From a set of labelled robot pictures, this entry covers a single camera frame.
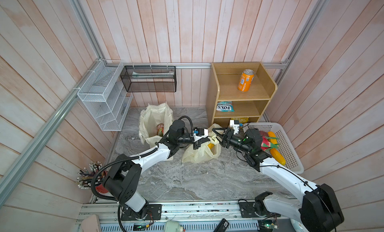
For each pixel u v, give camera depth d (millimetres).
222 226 673
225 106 928
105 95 689
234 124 730
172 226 660
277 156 900
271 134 979
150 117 929
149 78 1040
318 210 399
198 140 671
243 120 1068
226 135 672
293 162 833
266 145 880
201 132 614
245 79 780
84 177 717
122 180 439
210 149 746
